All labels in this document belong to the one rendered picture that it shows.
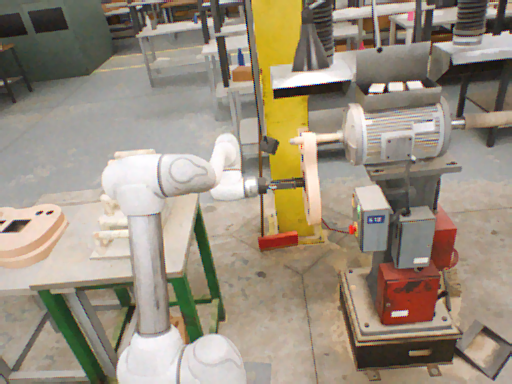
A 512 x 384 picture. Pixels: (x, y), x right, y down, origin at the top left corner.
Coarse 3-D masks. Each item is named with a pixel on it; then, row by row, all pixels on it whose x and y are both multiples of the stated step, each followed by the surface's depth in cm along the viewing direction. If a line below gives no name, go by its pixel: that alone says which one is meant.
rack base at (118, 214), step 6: (114, 210) 178; (120, 210) 177; (168, 210) 186; (102, 216) 175; (114, 216) 174; (120, 216) 173; (126, 216) 173; (162, 216) 177; (162, 222) 177; (114, 228) 174; (120, 228) 174; (126, 228) 173; (162, 228) 176
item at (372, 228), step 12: (360, 192) 149; (372, 192) 148; (360, 204) 143; (372, 204) 142; (384, 204) 141; (360, 216) 143; (372, 216) 141; (384, 216) 141; (396, 216) 161; (360, 228) 145; (372, 228) 144; (384, 228) 144; (360, 240) 148; (372, 240) 147; (384, 240) 147
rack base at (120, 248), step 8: (120, 240) 172; (128, 240) 171; (112, 248) 168; (120, 248) 167; (128, 248) 166; (96, 256) 164; (104, 256) 164; (112, 256) 163; (120, 256) 163; (128, 256) 162
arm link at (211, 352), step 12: (204, 336) 121; (216, 336) 120; (192, 348) 118; (204, 348) 116; (216, 348) 116; (228, 348) 117; (192, 360) 115; (204, 360) 113; (216, 360) 113; (228, 360) 115; (240, 360) 121; (180, 372) 117; (192, 372) 115; (204, 372) 113; (216, 372) 113; (228, 372) 115; (240, 372) 119
